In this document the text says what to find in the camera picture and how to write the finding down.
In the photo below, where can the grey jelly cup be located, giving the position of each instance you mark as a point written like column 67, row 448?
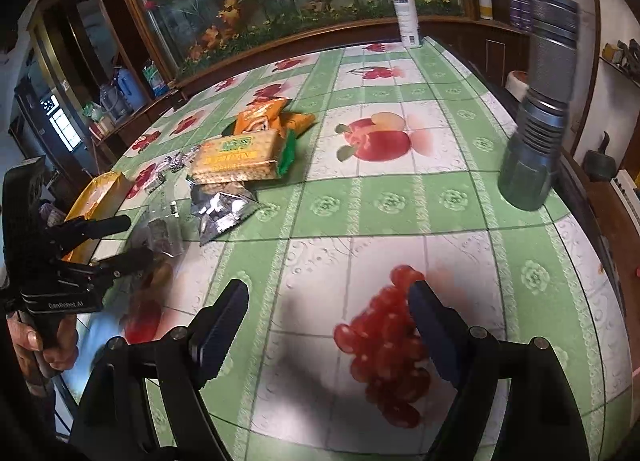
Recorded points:
column 162, row 236

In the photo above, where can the person's left hand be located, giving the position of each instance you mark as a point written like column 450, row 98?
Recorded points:
column 37, row 348

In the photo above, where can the barred window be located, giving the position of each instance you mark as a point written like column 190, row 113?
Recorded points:
column 64, row 130

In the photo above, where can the green plastic bag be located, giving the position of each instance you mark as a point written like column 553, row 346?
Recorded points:
column 92, row 111

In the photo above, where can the yellow cardboard box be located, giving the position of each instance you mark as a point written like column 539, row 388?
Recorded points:
column 97, row 196

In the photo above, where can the beige cup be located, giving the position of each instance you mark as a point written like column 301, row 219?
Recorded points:
column 516, row 80

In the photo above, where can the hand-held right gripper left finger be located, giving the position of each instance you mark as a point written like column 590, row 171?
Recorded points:
column 220, row 336

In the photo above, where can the brown wooden cabinet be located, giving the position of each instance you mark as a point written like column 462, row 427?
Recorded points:
column 145, row 116

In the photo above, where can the yellow wafer packet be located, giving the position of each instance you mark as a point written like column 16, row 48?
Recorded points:
column 235, row 158

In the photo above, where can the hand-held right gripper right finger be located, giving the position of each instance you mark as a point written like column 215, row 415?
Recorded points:
column 432, row 326

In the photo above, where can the grey thermos jug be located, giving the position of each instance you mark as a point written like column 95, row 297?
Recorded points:
column 110, row 102

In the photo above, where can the red white carton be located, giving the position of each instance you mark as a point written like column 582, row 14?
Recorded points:
column 102, row 127

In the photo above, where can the orange bowl-print snack packet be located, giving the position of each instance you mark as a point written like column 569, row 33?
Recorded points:
column 260, row 116

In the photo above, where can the purple bottle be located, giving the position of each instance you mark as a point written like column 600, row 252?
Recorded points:
column 514, row 11
column 525, row 11

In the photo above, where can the silver foil snack packet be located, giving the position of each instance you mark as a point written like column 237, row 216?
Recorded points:
column 220, row 213

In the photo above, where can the dark green ornament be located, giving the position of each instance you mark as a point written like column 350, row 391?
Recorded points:
column 600, row 163

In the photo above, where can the blue thermos jug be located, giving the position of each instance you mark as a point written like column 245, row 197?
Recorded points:
column 128, row 87

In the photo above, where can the clear water bottle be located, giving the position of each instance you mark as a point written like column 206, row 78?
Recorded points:
column 154, row 77

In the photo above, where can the brown snack packet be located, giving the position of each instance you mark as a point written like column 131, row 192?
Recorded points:
column 217, row 189

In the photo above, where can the white power strip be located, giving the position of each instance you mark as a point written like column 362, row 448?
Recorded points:
column 627, row 193

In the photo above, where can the grey metal flashlight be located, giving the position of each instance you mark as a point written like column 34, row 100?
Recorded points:
column 545, row 91

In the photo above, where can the green fruit-print tablecloth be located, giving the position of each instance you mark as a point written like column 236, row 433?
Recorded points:
column 380, row 221

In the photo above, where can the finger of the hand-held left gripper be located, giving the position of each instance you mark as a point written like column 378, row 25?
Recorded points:
column 105, row 226
column 127, row 261

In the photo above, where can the white spray bottle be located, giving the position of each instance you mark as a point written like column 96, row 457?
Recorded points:
column 407, row 16

